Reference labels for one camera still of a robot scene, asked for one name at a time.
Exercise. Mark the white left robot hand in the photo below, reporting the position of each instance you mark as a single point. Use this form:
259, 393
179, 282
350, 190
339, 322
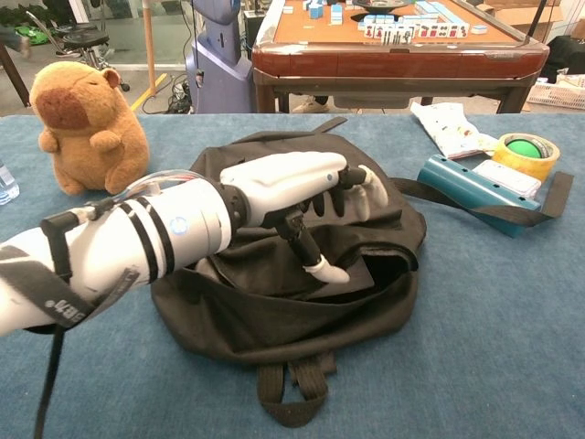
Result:
283, 178

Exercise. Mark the black fabric backpack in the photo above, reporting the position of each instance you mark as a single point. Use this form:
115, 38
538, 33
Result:
274, 320

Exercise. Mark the blue purple robot base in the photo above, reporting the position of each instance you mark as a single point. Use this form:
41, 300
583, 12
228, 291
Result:
215, 78

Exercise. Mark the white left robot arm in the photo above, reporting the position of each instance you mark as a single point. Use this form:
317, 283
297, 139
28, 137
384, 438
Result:
137, 238

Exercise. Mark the white printed plastic bag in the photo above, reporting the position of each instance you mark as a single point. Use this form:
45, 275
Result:
448, 128

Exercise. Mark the beige shoe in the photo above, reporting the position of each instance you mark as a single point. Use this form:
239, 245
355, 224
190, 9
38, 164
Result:
311, 107

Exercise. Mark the brown mahjong table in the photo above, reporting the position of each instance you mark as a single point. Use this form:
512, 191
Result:
388, 64

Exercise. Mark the teal cylindrical tube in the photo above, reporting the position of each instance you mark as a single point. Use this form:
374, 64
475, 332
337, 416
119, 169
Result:
457, 183

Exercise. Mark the wooden pole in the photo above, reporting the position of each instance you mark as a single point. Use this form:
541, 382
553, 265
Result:
149, 55

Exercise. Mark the brown capybara plush toy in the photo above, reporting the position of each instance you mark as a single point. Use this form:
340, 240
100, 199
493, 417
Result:
91, 137

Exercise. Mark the dark bowl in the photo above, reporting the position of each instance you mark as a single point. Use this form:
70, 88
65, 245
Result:
381, 4

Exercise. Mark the white flat box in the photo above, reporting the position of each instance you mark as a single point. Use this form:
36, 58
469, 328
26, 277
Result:
507, 178

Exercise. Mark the yellow tape roll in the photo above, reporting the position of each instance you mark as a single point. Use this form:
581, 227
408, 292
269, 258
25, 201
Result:
507, 157

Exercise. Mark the blue carpet table cover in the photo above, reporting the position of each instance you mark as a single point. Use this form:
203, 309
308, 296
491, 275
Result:
457, 343

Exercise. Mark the green ball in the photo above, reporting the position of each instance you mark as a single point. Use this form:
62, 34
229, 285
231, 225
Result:
521, 148

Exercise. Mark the black round stool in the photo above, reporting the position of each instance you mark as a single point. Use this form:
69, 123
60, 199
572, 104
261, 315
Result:
84, 39
75, 27

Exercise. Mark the blue white mahjong tile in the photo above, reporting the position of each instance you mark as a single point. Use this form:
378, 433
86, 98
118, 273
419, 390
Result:
479, 29

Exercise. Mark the clear plastic water bottle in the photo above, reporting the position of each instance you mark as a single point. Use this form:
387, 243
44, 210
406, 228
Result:
7, 187

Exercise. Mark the white plastic basket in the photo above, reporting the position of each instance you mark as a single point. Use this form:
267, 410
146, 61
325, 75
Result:
557, 96

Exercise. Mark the cardboard box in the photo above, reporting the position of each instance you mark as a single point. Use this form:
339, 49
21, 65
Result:
521, 16

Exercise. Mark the dark brown table leg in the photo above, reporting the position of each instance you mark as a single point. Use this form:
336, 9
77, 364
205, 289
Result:
13, 75

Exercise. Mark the black cloth bundle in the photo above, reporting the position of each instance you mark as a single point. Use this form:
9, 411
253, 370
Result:
569, 55

